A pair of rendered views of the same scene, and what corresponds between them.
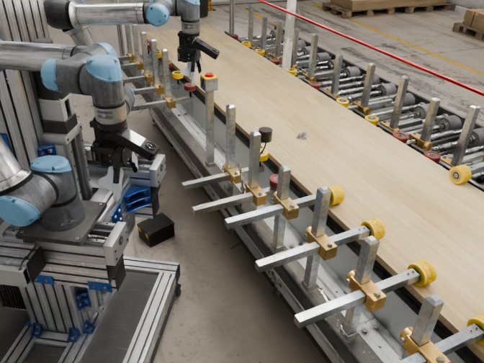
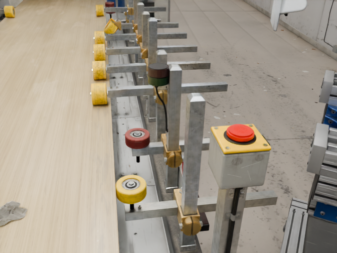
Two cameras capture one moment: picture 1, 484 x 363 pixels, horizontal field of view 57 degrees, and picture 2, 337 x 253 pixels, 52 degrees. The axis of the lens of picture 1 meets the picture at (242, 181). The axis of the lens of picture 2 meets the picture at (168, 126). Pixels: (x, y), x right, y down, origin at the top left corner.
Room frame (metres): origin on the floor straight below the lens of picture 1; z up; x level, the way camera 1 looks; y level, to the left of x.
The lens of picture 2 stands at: (2.60, 0.21, 1.49)
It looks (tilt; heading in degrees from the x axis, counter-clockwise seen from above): 30 degrees down; 197
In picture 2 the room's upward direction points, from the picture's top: 1 degrees clockwise
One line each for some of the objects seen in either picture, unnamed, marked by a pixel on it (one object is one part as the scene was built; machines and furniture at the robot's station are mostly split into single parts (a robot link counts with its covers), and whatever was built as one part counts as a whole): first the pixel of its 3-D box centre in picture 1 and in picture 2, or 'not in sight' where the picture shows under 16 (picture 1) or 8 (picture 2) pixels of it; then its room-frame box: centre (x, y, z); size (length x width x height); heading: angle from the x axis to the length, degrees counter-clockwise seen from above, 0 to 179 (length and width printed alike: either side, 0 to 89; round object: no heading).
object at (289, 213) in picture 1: (284, 204); (160, 91); (1.45, -0.18, 0.95); 0.14 x 0.06 x 0.05; 27
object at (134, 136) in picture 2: (277, 187); (137, 147); (1.71, -0.17, 0.85); 0.08 x 0.08 x 0.11
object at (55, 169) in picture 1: (52, 178); not in sight; (1.20, 0.61, 1.21); 0.13 x 0.12 x 0.14; 166
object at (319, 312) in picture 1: (364, 294); (148, 49); (0.98, -0.40, 0.95); 0.50 x 0.04 x 0.04; 117
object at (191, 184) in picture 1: (224, 177); (202, 205); (1.86, 0.09, 0.81); 0.44 x 0.03 x 0.04; 117
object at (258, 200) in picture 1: (255, 192); (170, 149); (1.67, -0.06, 0.85); 0.14 x 0.06 x 0.05; 27
